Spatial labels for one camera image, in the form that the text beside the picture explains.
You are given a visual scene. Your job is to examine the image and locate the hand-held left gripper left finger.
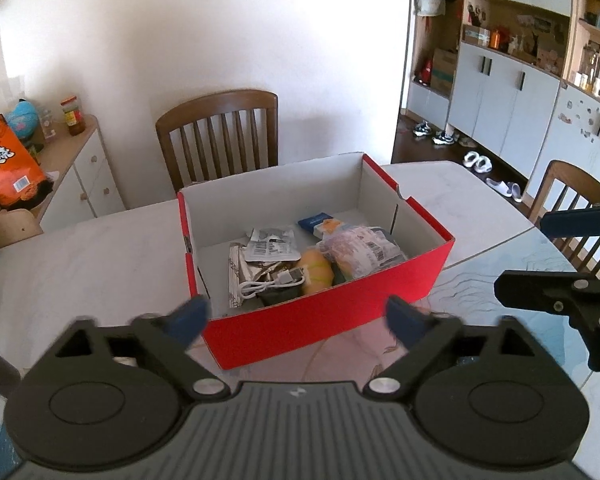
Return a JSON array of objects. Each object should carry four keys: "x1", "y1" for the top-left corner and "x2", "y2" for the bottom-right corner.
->
[{"x1": 55, "y1": 295, "x2": 230, "y2": 402}]

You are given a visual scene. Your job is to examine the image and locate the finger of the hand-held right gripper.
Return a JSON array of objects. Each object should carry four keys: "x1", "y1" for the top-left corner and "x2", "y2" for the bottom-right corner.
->
[
  {"x1": 494, "y1": 269, "x2": 600, "y2": 317},
  {"x1": 539, "y1": 201, "x2": 600, "y2": 237}
]

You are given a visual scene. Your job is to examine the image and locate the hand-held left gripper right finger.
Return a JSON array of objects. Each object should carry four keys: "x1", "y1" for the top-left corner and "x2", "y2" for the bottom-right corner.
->
[{"x1": 362, "y1": 295, "x2": 541, "y2": 404}]

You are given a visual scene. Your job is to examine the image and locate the white striped packet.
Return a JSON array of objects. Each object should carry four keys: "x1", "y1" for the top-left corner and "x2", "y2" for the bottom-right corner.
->
[{"x1": 226, "y1": 242, "x2": 266, "y2": 310}]

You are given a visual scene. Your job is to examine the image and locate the pink printed clear packet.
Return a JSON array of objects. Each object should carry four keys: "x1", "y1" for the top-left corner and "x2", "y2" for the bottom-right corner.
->
[{"x1": 316, "y1": 224, "x2": 410, "y2": 281}]

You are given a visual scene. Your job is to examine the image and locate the dark green snack packet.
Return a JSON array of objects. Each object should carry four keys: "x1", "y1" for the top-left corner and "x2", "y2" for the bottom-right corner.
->
[{"x1": 257, "y1": 285, "x2": 306, "y2": 307}]

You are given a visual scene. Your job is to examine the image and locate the red cardboard box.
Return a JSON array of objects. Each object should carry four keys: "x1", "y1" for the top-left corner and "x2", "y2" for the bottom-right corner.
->
[{"x1": 176, "y1": 152, "x2": 456, "y2": 371}]

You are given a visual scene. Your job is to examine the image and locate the white printed foil packet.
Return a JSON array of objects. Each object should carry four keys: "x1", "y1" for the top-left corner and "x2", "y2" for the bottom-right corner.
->
[{"x1": 244, "y1": 227, "x2": 302, "y2": 262}]

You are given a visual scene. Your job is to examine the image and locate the white usb cable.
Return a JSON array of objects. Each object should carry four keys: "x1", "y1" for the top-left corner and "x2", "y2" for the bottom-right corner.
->
[{"x1": 239, "y1": 266, "x2": 307, "y2": 302}]

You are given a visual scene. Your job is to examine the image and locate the blue cracker packet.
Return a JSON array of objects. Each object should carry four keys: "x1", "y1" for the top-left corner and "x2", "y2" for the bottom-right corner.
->
[{"x1": 297, "y1": 212, "x2": 348, "y2": 238}]

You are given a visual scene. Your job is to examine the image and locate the dark wooden chair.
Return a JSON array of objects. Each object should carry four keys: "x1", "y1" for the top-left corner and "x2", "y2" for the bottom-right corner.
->
[
  {"x1": 155, "y1": 89, "x2": 280, "y2": 197},
  {"x1": 527, "y1": 160, "x2": 600, "y2": 274}
]

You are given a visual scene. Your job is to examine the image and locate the white sideboard cabinet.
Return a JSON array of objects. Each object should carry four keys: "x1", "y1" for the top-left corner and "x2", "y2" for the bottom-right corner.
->
[{"x1": 30, "y1": 115, "x2": 127, "y2": 234}]

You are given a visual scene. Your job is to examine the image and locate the teal printed cardboard box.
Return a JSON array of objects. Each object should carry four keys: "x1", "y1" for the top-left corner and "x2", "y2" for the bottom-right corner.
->
[{"x1": 431, "y1": 49, "x2": 459, "y2": 97}]

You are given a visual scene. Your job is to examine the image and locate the light wooden chair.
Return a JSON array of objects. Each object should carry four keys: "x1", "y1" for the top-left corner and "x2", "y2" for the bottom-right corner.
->
[{"x1": 0, "y1": 208, "x2": 44, "y2": 251}]

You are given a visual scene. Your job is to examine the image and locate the red lid sauce jar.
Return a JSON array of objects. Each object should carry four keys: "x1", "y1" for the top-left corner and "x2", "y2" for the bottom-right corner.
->
[{"x1": 60, "y1": 96, "x2": 87, "y2": 137}]

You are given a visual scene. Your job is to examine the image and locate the orange snack bag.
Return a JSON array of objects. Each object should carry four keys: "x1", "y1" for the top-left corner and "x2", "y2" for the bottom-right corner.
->
[{"x1": 0, "y1": 114, "x2": 49, "y2": 209}]

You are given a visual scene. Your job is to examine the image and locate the blue globe toy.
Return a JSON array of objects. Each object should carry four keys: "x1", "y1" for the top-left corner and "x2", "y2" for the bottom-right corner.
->
[{"x1": 5, "y1": 101, "x2": 39, "y2": 144}]

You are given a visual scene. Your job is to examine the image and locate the white wall cabinet unit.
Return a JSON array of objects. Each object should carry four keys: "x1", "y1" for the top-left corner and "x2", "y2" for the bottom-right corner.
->
[{"x1": 400, "y1": 0, "x2": 600, "y2": 202}]

